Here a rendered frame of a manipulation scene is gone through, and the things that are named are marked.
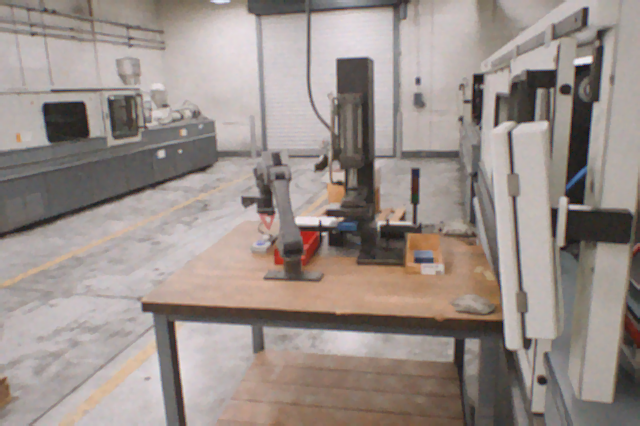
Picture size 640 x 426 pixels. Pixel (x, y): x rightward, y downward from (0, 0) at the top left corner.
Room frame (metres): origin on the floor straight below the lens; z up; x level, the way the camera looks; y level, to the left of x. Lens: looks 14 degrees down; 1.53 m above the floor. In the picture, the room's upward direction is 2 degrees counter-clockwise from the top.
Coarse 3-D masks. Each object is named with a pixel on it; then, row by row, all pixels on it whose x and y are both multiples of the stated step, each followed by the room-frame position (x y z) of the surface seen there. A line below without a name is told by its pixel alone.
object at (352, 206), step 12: (348, 168) 1.96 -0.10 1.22; (348, 180) 1.96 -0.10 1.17; (348, 192) 1.96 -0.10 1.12; (360, 192) 2.11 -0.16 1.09; (336, 204) 2.01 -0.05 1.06; (348, 204) 1.91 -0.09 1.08; (360, 204) 1.90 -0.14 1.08; (336, 216) 1.93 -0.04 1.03; (348, 216) 1.92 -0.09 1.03; (360, 216) 1.91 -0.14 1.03
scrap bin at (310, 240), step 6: (300, 234) 1.96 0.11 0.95; (306, 234) 1.96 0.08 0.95; (312, 234) 1.95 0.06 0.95; (306, 240) 1.96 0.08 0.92; (312, 240) 1.84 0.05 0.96; (318, 240) 1.95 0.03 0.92; (306, 246) 1.92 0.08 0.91; (312, 246) 1.83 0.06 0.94; (276, 252) 1.75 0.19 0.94; (306, 252) 1.73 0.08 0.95; (312, 252) 1.83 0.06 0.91; (276, 258) 1.73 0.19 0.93; (282, 258) 1.73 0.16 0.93; (306, 258) 1.73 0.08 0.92; (276, 264) 1.73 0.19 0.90; (282, 264) 1.73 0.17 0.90; (306, 264) 1.71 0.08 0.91
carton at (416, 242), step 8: (408, 240) 1.76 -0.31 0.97; (416, 240) 1.84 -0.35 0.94; (424, 240) 1.84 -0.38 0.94; (432, 240) 1.83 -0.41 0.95; (408, 248) 1.70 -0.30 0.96; (416, 248) 1.84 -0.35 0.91; (424, 248) 1.83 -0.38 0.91; (432, 248) 1.83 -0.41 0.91; (440, 248) 1.66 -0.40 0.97; (408, 256) 1.71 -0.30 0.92; (440, 256) 1.58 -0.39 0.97; (408, 264) 1.68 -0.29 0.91; (416, 264) 1.68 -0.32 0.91; (424, 264) 1.59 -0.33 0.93; (432, 264) 1.59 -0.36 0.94; (440, 264) 1.59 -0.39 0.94; (408, 272) 1.61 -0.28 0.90; (416, 272) 1.60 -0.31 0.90; (424, 272) 1.59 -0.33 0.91; (432, 272) 1.59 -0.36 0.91; (440, 272) 1.58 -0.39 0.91
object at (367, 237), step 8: (328, 232) 1.94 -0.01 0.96; (344, 232) 1.92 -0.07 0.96; (352, 232) 1.92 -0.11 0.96; (360, 232) 1.91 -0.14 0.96; (368, 232) 1.91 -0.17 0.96; (376, 232) 1.91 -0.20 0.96; (328, 240) 1.94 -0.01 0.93; (336, 240) 1.93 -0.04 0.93; (344, 240) 1.95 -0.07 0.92; (360, 240) 1.91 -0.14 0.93; (368, 240) 1.91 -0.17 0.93; (376, 240) 1.91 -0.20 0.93
